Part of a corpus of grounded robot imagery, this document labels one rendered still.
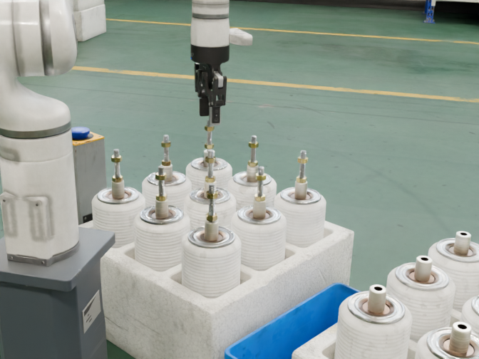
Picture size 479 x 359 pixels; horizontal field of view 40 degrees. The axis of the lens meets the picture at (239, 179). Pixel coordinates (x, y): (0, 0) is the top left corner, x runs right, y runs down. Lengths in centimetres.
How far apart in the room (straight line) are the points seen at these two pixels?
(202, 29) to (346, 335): 64
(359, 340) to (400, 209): 99
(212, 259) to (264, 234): 12
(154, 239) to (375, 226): 77
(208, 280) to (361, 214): 82
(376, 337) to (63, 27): 54
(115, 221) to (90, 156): 19
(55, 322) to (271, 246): 39
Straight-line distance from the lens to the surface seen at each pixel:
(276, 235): 111
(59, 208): 87
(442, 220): 181
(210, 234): 104
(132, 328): 118
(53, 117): 83
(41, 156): 84
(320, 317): 120
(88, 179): 134
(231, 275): 105
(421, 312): 97
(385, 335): 87
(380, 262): 155
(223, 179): 133
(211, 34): 125
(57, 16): 81
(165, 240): 110
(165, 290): 106
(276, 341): 111
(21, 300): 92
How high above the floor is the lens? 73
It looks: 22 degrees down
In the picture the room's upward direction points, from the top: 2 degrees clockwise
